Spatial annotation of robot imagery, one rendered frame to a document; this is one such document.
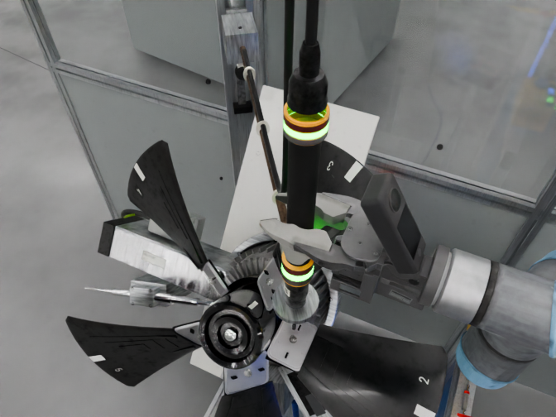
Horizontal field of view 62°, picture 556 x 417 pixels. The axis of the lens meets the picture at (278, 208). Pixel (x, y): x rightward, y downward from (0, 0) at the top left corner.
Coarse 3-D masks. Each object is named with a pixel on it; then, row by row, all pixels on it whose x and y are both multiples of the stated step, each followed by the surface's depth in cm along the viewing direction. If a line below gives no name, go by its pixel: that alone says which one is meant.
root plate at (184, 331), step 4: (188, 324) 84; (192, 324) 84; (196, 324) 84; (176, 328) 85; (180, 328) 85; (184, 328) 85; (188, 328) 85; (192, 328) 85; (196, 328) 85; (176, 332) 86; (180, 332) 86; (184, 332) 86; (188, 332) 87; (196, 332) 87; (184, 336) 88; (188, 336) 88; (192, 336) 88; (196, 336) 88; (192, 340) 89; (196, 340) 90; (200, 344) 91
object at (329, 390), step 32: (320, 352) 80; (352, 352) 80; (384, 352) 81; (416, 352) 80; (320, 384) 77; (352, 384) 77; (384, 384) 78; (416, 384) 78; (352, 416) 76; (384, 416) 76; (416, 416) 76
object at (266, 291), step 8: (272, 264) 84; (264, 272) 85; (272, 272) 83; (264, 280) 84; (280, 280) 79; (264, 288) 83; (272, 288) 81; (264, 296) 82; (272, 296) 80; (272, 304) 79
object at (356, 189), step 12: (324, 144) 80; (324, 156) 79; (336, 156) 77; (348, 156) 75; (336, 168) 76; (348, 168) 74; (324, 180) 78; (336, 180) 76; (360, 180) 72; (336, 192) 75; (348, 192) 73; (360, 192) 72; (324, 228) 74; (276, 252) 82; (276, 264) 82
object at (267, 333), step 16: (240, 288) 88; (256, 288) 87; (224, 304) 78; (240, 304) 77; (256, 304) 80; (208, 320) 80; (224, 320) 78; (240, 320) 78; (256, 320) 76; (272, 320) 81; (208, 336) 80; (240, 336) 79; (256, 336) 76; (272, 336) 81; (208, 352) 80; (224, 352) 79; (240, 352) 78; (256, 352) 77; (240, 368) 78
